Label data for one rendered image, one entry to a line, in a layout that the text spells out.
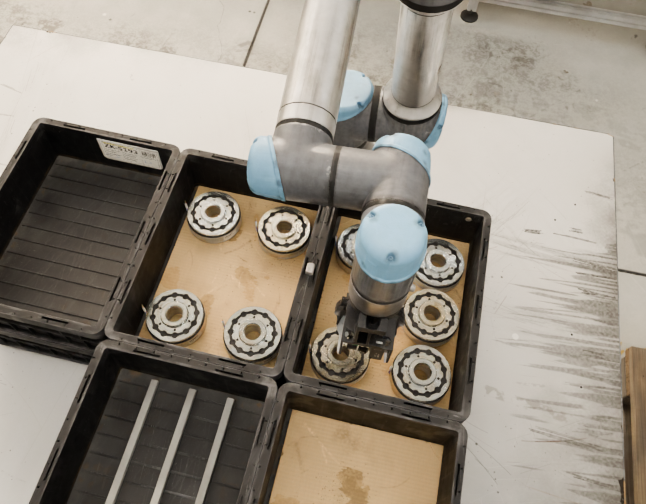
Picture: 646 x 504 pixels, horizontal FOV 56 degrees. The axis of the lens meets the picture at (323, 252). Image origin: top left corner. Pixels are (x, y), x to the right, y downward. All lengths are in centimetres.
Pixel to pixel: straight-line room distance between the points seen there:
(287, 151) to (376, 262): 18
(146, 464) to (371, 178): 61
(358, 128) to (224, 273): 40
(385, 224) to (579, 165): 101
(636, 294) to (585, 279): 93
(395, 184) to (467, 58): 213
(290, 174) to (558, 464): 80
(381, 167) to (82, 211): 74
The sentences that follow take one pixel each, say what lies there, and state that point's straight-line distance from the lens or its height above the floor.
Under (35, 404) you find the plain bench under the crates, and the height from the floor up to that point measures 70.
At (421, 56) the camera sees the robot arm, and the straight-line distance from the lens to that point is 109.
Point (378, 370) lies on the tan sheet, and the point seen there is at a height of 83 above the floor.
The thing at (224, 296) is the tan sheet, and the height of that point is 83.
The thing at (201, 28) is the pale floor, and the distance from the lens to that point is 286.
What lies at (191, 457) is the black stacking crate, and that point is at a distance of 107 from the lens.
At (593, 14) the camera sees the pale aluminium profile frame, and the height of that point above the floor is 13.
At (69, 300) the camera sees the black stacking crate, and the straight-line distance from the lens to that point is 121.
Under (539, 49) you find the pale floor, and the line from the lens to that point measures 296.
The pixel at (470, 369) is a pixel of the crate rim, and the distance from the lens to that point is 104.
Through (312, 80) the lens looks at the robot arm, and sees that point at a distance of 78.
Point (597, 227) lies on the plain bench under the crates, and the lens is 153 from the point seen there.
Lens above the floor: 187
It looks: 61 degrees down
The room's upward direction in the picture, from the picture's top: 5 degrees clockwise
